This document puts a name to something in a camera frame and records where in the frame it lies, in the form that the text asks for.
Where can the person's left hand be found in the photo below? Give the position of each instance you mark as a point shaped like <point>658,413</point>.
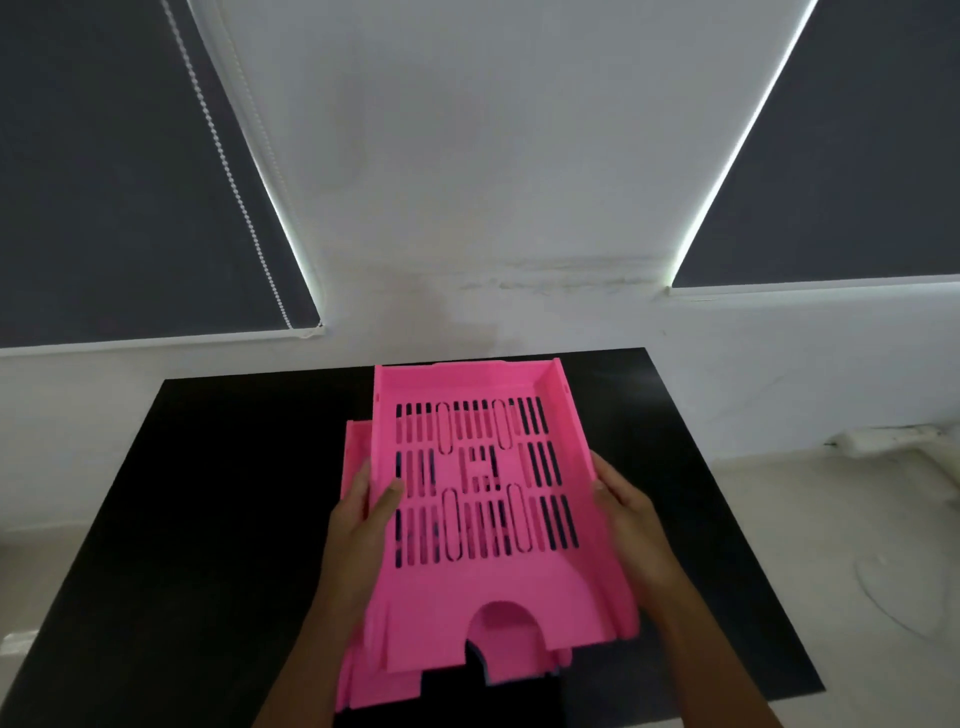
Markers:
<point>360,547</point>

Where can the person's right hand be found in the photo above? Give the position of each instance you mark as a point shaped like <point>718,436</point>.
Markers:
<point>637,532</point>

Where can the pink plastic tray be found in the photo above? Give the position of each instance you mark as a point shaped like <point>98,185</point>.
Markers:
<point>375,686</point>
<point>450,622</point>

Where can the blue plastic tray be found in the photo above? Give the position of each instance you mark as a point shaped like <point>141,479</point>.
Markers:
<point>478,664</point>

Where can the person's left forearm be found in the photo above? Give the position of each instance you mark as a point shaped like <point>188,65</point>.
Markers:
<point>315,675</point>

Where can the person's right forearm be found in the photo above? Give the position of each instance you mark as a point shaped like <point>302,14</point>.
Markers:
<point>712,667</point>

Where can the black table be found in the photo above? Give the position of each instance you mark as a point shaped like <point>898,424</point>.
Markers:
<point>187,487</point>

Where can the dark grey roller blind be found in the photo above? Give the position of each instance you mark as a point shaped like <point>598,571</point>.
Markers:
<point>112,187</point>
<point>847,150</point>

